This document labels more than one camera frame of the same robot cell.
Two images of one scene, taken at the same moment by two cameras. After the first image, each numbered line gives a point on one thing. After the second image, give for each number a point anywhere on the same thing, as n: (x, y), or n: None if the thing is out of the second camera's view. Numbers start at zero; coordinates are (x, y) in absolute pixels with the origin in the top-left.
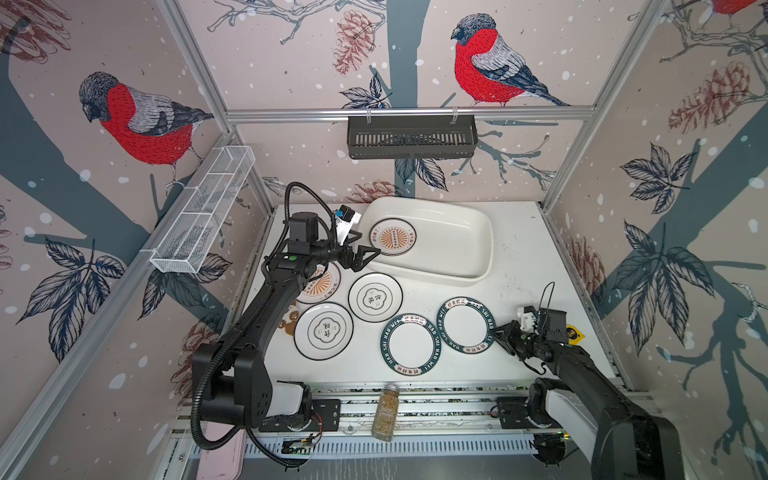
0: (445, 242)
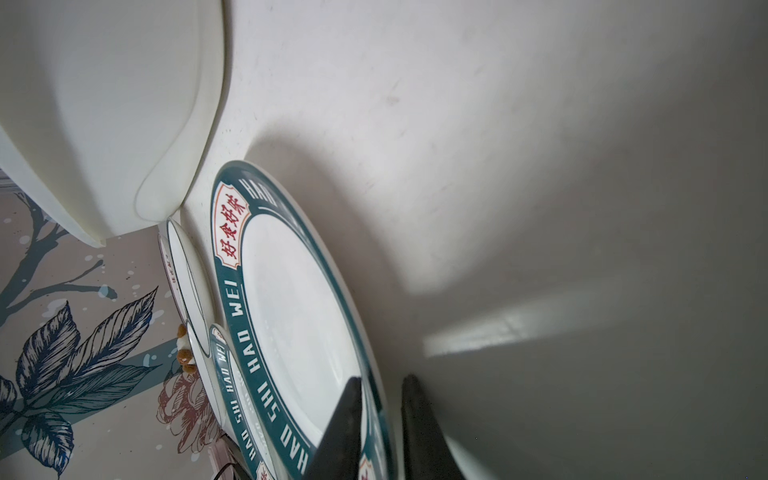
0: (110, 110)
